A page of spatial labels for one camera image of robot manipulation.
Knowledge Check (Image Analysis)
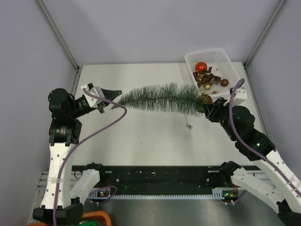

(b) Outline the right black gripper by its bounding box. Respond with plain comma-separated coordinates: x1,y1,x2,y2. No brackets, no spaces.
203,97,238,141

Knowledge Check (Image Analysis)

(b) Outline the small green christmas tree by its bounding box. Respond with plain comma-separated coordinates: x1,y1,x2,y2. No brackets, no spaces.
118,83,213,117

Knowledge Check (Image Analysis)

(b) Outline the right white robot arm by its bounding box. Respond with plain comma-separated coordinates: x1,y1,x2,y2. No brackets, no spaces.
200,98,301,226

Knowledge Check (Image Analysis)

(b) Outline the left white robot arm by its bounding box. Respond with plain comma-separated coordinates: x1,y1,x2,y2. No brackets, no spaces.
32,83,122,226

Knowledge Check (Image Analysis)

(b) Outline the brown bauble right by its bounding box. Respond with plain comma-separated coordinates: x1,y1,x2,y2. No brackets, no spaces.
221,79,229,87

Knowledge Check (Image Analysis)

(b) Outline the clear battery box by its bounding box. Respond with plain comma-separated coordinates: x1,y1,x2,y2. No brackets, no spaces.
183,123,193,134

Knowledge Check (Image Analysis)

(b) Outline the white plastic basket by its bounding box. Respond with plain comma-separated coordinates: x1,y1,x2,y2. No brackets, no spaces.
184,48,240,100

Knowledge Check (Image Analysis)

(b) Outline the brown ribbon bow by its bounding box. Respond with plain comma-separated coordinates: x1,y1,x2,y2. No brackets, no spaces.
193,67,222,88

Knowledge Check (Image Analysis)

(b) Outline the red glitter bauble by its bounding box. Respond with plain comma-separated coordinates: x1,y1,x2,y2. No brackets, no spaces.
195,62,207,72

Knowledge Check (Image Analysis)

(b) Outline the orange bin rim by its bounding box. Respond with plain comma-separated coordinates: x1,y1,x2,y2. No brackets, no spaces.
80,211,112,226

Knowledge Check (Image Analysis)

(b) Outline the green bin lid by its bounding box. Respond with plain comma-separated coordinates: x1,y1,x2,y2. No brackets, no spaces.
79,220,103,226

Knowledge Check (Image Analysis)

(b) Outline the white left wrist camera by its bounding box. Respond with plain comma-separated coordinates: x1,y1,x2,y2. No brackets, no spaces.
80,83,104,108

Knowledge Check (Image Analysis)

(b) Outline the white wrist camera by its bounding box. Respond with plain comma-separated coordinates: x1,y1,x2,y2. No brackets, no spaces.
232,87,247,106
80,83,104,108

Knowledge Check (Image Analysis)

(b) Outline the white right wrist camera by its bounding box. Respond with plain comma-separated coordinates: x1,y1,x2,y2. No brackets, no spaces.
232,87,247,106

